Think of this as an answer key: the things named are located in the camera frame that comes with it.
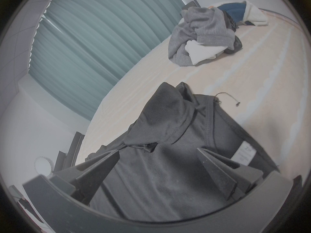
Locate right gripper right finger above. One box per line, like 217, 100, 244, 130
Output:
196, 148, 264, 201

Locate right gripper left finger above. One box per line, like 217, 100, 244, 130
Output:
50, 150, 121, 206

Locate black T-shirt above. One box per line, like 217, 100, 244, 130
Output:
85, 82, 281, 221

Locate bed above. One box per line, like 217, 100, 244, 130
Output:
84, 0, 311, 179

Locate pile of clothes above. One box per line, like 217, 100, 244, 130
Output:
168, 0, 268, 67

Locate blue-green curtain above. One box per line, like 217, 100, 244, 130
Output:
29, 0, 186, 122

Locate grey bedside table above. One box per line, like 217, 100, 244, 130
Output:
181, 1, 198, 12

